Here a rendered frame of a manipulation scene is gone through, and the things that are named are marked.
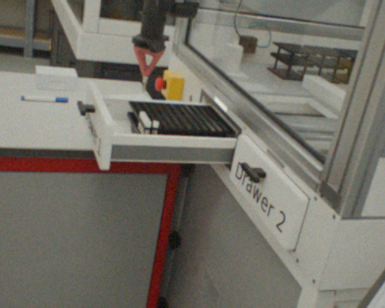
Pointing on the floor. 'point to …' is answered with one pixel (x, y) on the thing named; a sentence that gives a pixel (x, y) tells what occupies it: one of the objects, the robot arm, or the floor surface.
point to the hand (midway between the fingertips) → (146, 72)
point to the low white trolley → (69, 205)
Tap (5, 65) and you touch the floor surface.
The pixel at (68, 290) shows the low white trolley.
